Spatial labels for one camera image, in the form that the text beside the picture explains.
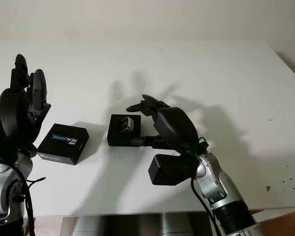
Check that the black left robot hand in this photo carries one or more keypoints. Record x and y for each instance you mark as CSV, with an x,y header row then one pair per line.
x,y
14,110

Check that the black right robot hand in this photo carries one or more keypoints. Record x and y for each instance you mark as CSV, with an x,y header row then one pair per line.
x,y
174,127

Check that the small silver square camera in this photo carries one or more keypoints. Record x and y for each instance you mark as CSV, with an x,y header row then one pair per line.
x,y
126,125

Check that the black RealSense box lid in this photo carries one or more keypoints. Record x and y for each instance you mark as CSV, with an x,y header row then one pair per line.
x,y
63,152

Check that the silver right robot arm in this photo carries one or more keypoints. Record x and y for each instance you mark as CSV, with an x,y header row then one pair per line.
x,y
218,186

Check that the black open box base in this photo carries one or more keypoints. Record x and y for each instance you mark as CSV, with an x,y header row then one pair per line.
x,y
120,140

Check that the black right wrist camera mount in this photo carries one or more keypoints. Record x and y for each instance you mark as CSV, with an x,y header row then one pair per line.
x,y
169,169

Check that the white table frame bar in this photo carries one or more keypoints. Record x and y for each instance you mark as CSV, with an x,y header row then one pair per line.
x,y
280,215

